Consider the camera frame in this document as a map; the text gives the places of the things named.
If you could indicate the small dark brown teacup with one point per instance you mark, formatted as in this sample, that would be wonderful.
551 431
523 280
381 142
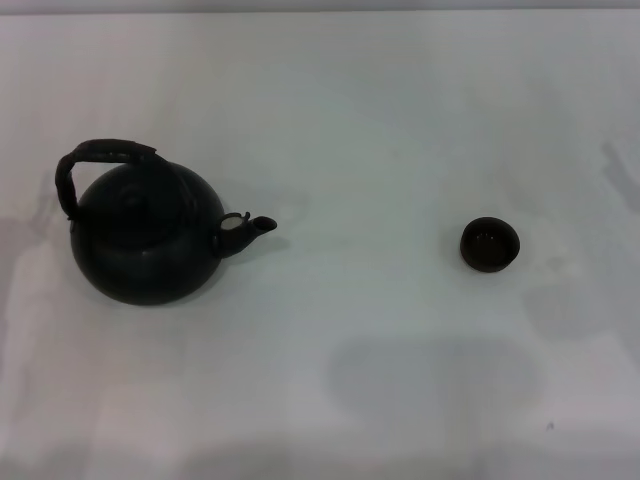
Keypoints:
490 245

